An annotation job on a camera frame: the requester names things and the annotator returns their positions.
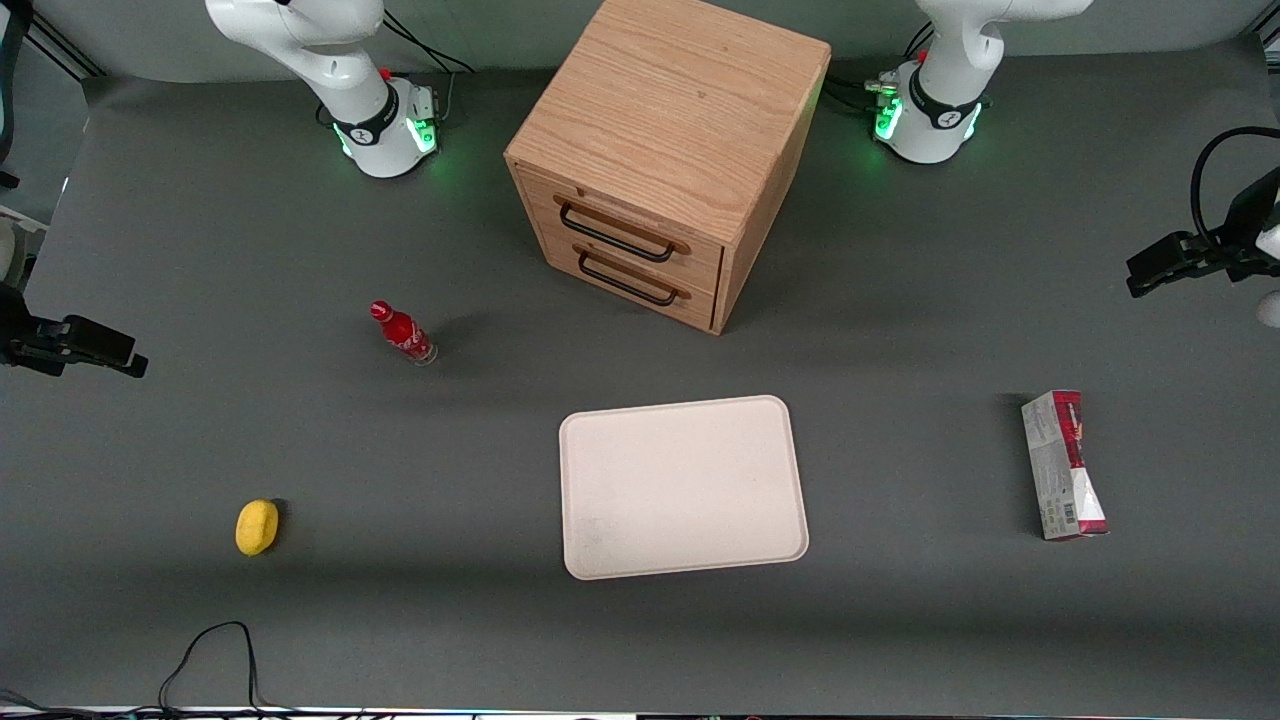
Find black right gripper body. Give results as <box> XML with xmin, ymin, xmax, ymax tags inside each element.
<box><xmin>0</xmin><ymin>285</ymin><xmax>137</xmax><ymax>377</ymax></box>

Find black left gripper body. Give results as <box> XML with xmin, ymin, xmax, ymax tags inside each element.
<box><xmin>1138</xmin><ymin>168</ymin><xmax>1280</xmax><ymax>295</ymax></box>

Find red cookie box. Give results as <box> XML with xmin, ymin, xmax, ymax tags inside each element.
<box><xmin>1021</xmin><ymin>390</ymin><xmax>1110</xmax><ymax>542</ymax></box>

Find beige plastic tray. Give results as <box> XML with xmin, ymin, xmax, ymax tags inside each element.
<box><xmin>558</xmin><ymin>395</ymin><xmax>810</xmax><ymax>581</ymax></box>

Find white object at edge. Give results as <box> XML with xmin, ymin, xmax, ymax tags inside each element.
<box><xmin>0</xmin><ymin>205</ymin><xmax>49</xmax><ymax>286</ymax></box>

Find yellow lemon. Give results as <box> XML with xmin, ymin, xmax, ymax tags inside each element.
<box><xmin>235</xmin><ymin>499</ymin><xmax>281</xmax><ymax>557</ymax></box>

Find red cola bottle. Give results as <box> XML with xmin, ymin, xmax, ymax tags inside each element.
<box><xmin>369</xmin><ymin>300</ymin><xmax>439</xmax><ymax>367</ymax></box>

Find wooden drawer front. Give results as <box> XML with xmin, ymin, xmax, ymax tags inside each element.
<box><xmin>540</xmin><ymin>225</ymin><xmax>721</xmax><ymax>332</ymax></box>
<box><xmin>518</xmin><ymin>163</ymin><xmax>725</xmax><ymax>297</ymax></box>

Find wooden drawer cabinet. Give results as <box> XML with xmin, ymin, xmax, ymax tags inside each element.
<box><xmin>504</xmin><ymin>0</ymin><xmax>833</xmax><ymax>336</ymax></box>

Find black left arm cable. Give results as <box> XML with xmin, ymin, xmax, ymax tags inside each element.
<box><xmin>1189</xmin><ymin>126</ymin><xmax>1280</xmax><ymax>253</ymax></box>

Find black hanging strap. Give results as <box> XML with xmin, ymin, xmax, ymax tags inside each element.
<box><xmin>0</xmin><ymin>0</ymin><xmax>33</xmax><ymax>191</ymax></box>

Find black looped table cable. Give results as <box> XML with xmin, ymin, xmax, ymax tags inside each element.
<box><xmin>158</xmin><ymin>621</ymin><xmax>301</xmax><ymax>720</ymax></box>

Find black left base cables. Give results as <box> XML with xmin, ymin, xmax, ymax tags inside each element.
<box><xmin>822</xmin><ymin>22</ymin><xmax>936</xmax><ymax>119</ymax></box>

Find black base cables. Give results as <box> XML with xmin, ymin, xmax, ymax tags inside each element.
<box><xmin>383</xmin><ymin>10</ymin><xmax>477</xmax><ymax>121</ymax></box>
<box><xmin>822</xmin><ymin>22</ymin><xmax>936</xmax><ymax>119</ymax></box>

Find black right base cables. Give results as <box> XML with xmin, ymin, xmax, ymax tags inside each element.
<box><xmin>383</xmin><ymin>10</ymin><xmax>477</xmax><ymax>121</ymax></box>

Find black drawer handle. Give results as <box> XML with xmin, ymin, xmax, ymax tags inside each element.
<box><xmin>574</xmin><ymin>244</ymin><xmax>692</xmax><ymax>307</ymax></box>
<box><xmin>553</xmin><ymin>195</ymin><xmax>692</xmax><ymax>265</ymax></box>

